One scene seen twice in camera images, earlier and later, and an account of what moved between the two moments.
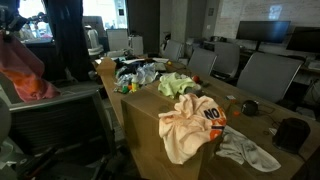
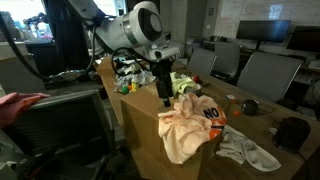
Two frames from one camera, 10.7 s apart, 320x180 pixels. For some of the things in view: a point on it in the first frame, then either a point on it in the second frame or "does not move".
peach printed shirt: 190,127 does not move
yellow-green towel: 174,85 does not move
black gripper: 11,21 → 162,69
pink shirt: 24,69 → 11,104
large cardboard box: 149,155 does not move
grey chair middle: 201,62 does not move
